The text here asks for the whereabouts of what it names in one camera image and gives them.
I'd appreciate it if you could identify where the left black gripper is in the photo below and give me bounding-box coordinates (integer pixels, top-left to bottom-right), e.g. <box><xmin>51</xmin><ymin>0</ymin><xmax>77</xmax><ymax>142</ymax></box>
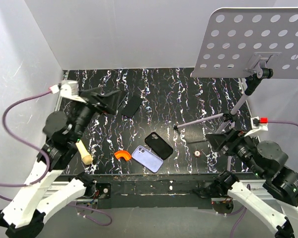
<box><xmin>70</xmin><ymin>86</ymin><xmax>121</xmax><ymax>143</ymax></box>

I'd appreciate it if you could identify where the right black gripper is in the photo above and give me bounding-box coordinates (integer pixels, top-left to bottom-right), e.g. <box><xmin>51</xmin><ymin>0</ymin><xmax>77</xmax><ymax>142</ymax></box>
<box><xmin>204</xmin><ymin>126</ymin><xmax>265</xmax><ymax>178</ymax></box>

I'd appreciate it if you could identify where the black phone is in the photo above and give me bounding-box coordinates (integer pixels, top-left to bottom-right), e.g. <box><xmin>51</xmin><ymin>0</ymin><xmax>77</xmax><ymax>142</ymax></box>
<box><xmin>121</xmin><ymin>95</ymin><xmax>143</xmax><ymax>118</ymax></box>

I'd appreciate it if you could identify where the black phone case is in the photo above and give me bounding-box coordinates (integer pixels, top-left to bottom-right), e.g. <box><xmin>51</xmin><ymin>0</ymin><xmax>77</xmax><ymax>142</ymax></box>
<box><xmin>145</xmin><ymin>132</ymin><xmax>173</xmax><ymax>160</ymax></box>

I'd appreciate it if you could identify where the lavender phone case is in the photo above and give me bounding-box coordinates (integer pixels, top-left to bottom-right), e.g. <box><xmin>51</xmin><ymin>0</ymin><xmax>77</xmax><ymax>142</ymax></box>
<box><xmin>132</xmin><ymin>146</ymin><xmax>163</xmax><ymax>173</ymax></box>

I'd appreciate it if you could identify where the black smartphone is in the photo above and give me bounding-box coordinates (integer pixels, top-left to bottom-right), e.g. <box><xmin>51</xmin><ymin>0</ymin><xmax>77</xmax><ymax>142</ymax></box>
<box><xmin>117</xmin><ymin>91</ymin><xmax>128</xmax><ymax>108</ymax></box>

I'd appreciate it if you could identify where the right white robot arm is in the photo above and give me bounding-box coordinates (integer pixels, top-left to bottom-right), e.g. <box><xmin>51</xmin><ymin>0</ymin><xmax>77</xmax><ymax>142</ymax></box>
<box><xmin>206</xmin><ymin>128</ymin><xmax>298</xmax><ymax>238</ymax></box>

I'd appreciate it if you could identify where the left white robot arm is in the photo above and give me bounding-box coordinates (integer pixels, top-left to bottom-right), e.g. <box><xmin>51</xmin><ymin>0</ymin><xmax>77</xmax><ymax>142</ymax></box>
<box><xmin>0</xmin><ymin>85</ymin><xmax>124</xmax><ymax>238</ymax></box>

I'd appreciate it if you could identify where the small round coin object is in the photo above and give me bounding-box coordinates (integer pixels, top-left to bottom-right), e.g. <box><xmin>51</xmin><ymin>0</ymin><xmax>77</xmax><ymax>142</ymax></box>
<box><xmin>194</xmin><ymin>150</ymin><xmax>201</xmax><ymax>158</ymax></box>

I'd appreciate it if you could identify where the orange curved pipe piece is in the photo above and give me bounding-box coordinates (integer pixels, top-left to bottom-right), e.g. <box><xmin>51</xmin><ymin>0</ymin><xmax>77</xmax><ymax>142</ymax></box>
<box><xmin>114</xmin><ymin>150</ymin><xmax>132</xmax><ymax>161</ymax></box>

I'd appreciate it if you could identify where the cream wooden pestle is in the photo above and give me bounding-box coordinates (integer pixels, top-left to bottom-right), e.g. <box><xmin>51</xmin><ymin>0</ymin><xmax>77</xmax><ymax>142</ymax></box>
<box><xmin>76</xmin><ymin>140</ymin><xmax>93</xmax><ymax>165</ymax></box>

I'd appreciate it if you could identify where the perforated music stand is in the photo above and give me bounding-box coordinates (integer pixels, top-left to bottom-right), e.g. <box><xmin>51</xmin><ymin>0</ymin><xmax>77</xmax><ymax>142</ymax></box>
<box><xmin>172</xmin><ymin>6</ymin><xmax>298</xmax><ymax>172</ymax></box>

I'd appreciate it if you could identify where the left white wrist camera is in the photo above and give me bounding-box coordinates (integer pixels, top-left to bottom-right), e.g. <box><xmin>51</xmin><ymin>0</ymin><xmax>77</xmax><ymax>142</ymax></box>
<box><xmin>49</xmin><ymin>80</ymin><xmax>87</xmax><ymax>104</ymax></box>

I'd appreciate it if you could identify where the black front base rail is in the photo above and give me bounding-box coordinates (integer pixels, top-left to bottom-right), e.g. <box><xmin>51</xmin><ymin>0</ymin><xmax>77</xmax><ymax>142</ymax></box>
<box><xmin>49</xmin><ymin>173</ymin><xmax>264</xmax><ymax>211</ymax></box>

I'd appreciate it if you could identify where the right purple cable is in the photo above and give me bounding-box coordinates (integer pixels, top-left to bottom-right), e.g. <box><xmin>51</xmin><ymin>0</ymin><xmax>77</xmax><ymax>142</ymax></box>
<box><xmin>229</xmin><ymin>120</ymin><xmax>298</xmax><ymax>238</ymax></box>

